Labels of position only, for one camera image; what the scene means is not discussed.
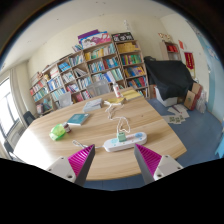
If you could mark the papers on floor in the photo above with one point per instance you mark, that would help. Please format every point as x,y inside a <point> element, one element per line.
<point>175,115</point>

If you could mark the white box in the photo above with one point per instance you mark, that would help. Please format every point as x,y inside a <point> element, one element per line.
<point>166,101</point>

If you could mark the black cloth cover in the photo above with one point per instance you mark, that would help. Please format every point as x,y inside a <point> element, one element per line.
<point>170,78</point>

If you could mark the wooden bookshelf unit with books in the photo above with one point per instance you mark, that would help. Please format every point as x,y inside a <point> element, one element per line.
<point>100,63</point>

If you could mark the blue chair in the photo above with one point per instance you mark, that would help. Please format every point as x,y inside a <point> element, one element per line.
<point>220,143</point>

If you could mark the small wooden shelf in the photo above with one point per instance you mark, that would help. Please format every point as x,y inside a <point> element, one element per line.
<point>170,50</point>

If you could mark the red wall banner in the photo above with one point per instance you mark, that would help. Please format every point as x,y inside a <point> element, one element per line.
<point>189,60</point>

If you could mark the thick yellow book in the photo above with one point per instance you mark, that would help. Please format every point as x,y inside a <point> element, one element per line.
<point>131,94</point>

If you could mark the large grey mesh chair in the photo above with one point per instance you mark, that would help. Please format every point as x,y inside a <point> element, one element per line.
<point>98,88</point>

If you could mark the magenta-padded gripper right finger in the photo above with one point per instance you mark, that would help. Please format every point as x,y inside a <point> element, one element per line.
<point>150,160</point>

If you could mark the window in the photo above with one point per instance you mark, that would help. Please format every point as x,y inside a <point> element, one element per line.
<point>6,106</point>

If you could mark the teal book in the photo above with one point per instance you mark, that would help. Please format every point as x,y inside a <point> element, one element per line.
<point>78,119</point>

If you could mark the small dark jar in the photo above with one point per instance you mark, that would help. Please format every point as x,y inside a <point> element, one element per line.
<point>67,127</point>

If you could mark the grey book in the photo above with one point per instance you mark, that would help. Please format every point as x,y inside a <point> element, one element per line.
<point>92,105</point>

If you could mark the brown cardboard box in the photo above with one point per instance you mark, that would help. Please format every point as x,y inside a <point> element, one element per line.
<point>192,96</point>

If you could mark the white bottle with red label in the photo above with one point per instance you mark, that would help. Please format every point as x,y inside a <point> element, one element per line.
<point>116,90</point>

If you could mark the green plastic bag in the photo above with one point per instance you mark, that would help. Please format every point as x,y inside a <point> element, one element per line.
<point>57,132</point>

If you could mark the small grey mesh chair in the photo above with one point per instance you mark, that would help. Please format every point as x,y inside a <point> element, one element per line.
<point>65,100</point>

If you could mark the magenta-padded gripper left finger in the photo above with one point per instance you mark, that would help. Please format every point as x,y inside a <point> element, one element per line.
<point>81,160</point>

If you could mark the white power strip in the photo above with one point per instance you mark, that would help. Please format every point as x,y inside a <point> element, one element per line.
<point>133,140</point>

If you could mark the dark office chair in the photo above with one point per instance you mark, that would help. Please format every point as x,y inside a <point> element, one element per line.
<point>28,117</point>

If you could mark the green and white charger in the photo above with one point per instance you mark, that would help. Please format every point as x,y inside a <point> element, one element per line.
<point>121,136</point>

